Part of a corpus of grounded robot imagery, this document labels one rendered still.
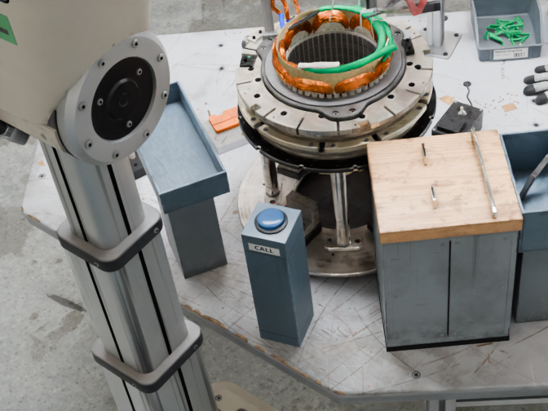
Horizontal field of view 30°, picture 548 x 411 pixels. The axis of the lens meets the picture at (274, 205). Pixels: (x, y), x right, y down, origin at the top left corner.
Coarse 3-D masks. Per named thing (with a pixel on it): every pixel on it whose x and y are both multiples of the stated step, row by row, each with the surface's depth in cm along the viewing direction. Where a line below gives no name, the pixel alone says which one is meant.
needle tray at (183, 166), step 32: (160, 128) 170; (192, 128) 169; (160, 160) 164; (192, 160) 163; (160, 192) 153; (192, 192) 155; (224, 192) 158; (192, 224) 170; (192, 256) 175; (224, 256) 178
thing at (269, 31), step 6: (264, 0) 167; (270, 0) 167; (264, 6) 168; (270, 6) 168; (264, 12) 169; (270, 12) 169; (264, 18) 170; (270, 18) 170; (264, 24) 171; (270, 24) 171; (264, 30) 172; (270, 30) 172; (276, 30) 172; (264, 36) 171; (270, 36) 171
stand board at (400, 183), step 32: (384, 160) 153; (416, 160) 152; (448, 160) 152; (384, 192) 148; (416, 192) 148; (448, 192) 147; (480, 192) 146; (512, 192) 146; (384, 224) 144; (416, 224) 143; (448, 224) 143; (480, 224) 142; (512, 224) 143
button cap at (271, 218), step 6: (264, 210) 151; (270, 210) 151; (276, 210) 151; (258, 216) 151; (264, 216) 150; (270, 216) 150; (276, 216) 150; (282, 216) 150; (258, 222) 150; (264, 222) 150; (270, 222) 149; (276, 222) 149; (282, 222) 150; (264, 228) 150; (270, 228) 149; (276, 228) 150
